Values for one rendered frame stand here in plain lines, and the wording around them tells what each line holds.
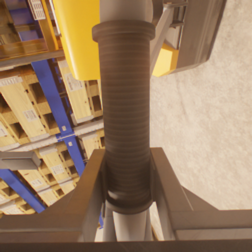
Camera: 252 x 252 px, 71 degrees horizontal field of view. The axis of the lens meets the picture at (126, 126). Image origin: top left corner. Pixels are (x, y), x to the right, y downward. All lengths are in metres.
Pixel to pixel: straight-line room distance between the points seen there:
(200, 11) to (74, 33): 0.71
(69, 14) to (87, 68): 0.31
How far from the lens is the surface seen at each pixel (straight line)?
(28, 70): 1.93
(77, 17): 1.15
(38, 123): 2.18
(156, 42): 0.61
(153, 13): 1.08
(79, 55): 1.22
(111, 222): 0.19
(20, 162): 0.28
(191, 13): 1.16
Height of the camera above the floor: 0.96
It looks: 15 degrees down
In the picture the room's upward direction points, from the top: 108 degrees counter-clockwise
